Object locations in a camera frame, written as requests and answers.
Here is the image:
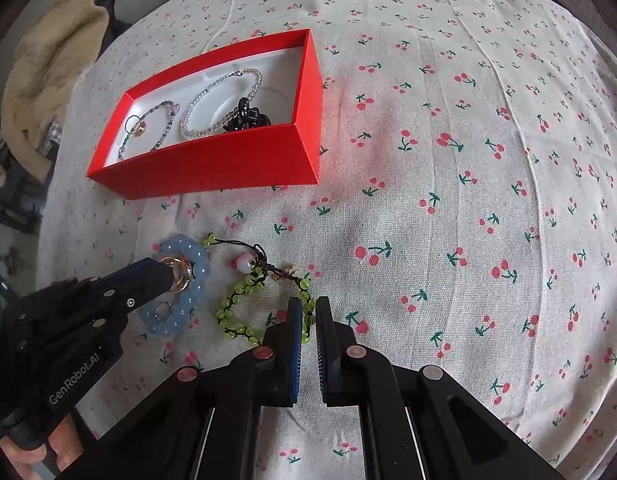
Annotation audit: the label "clear bead bracelet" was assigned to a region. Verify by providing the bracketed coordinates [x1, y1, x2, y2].
[179, 67, 264, 141]

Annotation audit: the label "red jewelry box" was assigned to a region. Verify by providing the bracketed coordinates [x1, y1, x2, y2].
[87, 29, 322, 200]

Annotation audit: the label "black bead jewelry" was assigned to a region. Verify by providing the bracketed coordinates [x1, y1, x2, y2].
[223, 98, 272, 132]

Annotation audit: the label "gold interlocked rings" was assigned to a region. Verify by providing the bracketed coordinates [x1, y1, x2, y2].
[160, 254, 195, 294]

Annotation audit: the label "beige quilted blanket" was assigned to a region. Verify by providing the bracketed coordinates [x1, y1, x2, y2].
[2, 0, 110, 182]

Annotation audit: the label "green bead bracelet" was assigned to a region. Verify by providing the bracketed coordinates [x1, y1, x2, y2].
[202, 232, 317, 347]

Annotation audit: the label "cherry print bed sheet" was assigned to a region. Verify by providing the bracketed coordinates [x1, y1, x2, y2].
[38, 0, 617, 479]

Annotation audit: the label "multicolour thin bead bracelet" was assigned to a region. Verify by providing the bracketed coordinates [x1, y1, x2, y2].
[116, 100, 182, 162]

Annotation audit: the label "small gold earring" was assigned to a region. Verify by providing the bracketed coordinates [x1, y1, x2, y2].
[281, 266, 299, 280]

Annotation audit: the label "blue bead bracelet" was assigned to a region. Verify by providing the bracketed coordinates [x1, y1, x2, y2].
[138, 233, 211, 338]

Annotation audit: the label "person's left hand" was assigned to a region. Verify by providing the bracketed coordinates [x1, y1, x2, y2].
[0, 415, 84, 480]

